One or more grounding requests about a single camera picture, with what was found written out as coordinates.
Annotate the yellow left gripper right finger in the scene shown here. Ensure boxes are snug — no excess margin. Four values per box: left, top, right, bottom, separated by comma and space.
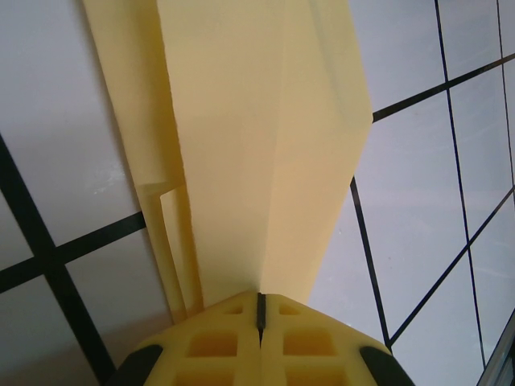
260, 293, 390, 386

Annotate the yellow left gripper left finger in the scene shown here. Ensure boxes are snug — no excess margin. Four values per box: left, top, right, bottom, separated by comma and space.
134, 291, 262, 386

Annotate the long aluminium mounting rail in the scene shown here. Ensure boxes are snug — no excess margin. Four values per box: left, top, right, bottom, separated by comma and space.
474, 317, 515, 386

